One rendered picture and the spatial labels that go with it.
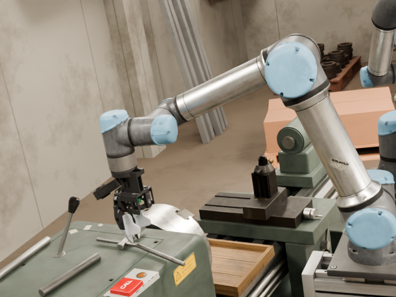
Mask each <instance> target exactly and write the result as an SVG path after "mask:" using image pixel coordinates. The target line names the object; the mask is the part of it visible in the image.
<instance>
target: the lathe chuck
mask: <svg viewBox="0 0 396 297"><path fill-rule="evenodd" d="M150 208H151V209H150V210H148V211H146V212H143V215H144V216H152V217H156V218H158V219H161V220H163V221H165V222H167V223H168V224H170V225H171V226H173V227H174V228H175V229H176V230H177V231H179V232H183V233H193V234H197V235H200V236H201V237H202V238H203V239H204V240H205V242H206V244H207V248H208V252H209V258H210V265H211V268H212V251H211V248H210V244H209V241H208V239H207V237H206V235H205V233H204V232H203V230H202V229H201V227H200V226H199V225H198V224H197V223H196V222H195V221H194V220H193V219H192V218H191V217H189V218H188V220H184V219H183V218H182V217H180V216H179V215H177V214H176V212H179V211H180V209H178V208H176V207H173V206H170V205H167V204H153V205H152V207H150Z"/></svg>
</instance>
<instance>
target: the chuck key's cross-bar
mask: <svg viewBox="0 0 396 297"><path fill-rule="evenodd" d="M96 240H97V241H99V242H106V243H113V244H118V243H119V242H120V241H121V240H115V239H107V238H103V237H97V238H96ZM126 246H132V247H137V248H139V249H142V250H145V251H146V252H149V253H152V254H154V255H156V256H159V257H161V258H163V259H166V260H168V261H171V262H173V263H175V264H178V265H180V266H185V264H186V263H185V262H183V261H180V260H178V259H176V258H173V257H171V256H168V255H166V254H164V253H161V252H158V251H156V250H154V249H151V248H149V247H147V246H144V245H141V244H139V243H130V242H126Z"/></svg>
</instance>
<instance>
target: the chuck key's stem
mask: <svg viewBox="0 0 396 297"><path fill-rule="evenodd" d="M145 228H146V227H141V228H140V229H141V232H142V231H143V230H144V229H145ZM141 232H140V233H141ZM126 242H129V241H128V239H127V238H126V237H125V238H124V239H123V240H122V241H120V242H119V243H118V244H117V247H118V249H120V250H123V249H124V248H125V247H127V246H126Z"/></svg>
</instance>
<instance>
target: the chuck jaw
mask: <svg viewBox="0 0 396 297"><path fill-rule="evenodd" d="M176 214H177V215H179V216H180V217H182V218H183V219H184V220H188V218H189V217H191V218H192V219H193V218H194V214H192V213H190V212H189V211H188V210H186V209H184V210H183V211H182V212H181V211H179V212H176Z"/></svg>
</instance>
